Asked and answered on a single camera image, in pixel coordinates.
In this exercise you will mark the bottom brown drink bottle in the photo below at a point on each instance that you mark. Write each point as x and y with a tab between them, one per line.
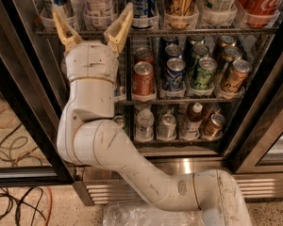
191	121

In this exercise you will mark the middle gold soda can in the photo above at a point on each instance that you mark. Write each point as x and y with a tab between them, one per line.
229	54

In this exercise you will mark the front blue soda can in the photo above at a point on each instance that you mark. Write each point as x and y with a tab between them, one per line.
173	77

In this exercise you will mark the gold tall can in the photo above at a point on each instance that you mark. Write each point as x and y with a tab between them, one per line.
178	11

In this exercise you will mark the orange soda can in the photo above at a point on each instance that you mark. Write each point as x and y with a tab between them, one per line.
143	78
144	54

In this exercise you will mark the rear gold soda can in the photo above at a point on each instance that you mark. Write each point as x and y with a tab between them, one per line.
224	41

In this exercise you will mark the bottom green can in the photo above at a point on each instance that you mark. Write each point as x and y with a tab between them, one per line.
121	121

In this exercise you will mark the green soda can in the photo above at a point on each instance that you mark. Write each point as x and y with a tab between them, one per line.
203	73
198	51
192	40

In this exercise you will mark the rear green soda can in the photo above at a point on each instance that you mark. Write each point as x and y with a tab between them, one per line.
192	40

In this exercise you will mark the gold soda can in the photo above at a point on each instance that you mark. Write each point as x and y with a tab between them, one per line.
235	75
229	54
224	41

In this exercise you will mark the front green soda can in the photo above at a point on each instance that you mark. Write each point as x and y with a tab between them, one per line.
203	73

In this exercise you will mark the middle green soda can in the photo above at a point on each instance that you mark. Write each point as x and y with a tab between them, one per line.
198	51

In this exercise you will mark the bottom small water bottle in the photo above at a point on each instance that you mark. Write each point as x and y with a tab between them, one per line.
144	131

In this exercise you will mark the bottom bronze can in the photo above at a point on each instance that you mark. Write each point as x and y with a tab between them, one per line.
214	126

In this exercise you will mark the rear blue soda can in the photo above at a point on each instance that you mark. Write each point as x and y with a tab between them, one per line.
166	40

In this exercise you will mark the front gold soda can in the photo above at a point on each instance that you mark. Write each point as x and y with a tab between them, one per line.
235	75

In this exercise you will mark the white label plastic bottle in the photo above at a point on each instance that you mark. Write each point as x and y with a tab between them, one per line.
101	13

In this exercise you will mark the red cola bottle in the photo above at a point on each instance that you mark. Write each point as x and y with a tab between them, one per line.
259	13

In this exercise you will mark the blue soda can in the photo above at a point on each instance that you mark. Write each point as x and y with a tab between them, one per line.
173	77
172	51
166	40

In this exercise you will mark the blue tall can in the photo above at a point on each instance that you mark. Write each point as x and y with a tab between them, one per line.
143	12

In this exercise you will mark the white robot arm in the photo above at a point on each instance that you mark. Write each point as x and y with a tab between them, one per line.
87	135

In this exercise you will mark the rear orange soda can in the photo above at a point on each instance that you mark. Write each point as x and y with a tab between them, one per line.
144	54

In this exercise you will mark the front orange soda can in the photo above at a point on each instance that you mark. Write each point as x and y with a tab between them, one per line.
143	78

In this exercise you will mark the middle blue soda can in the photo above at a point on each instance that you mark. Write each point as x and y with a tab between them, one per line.
172	51

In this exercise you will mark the bottom silver can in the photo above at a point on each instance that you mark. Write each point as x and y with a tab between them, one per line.
166	127

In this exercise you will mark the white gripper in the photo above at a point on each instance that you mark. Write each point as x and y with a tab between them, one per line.
91	61

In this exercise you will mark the clear plastic bag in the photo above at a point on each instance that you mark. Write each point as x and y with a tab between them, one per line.
140	213

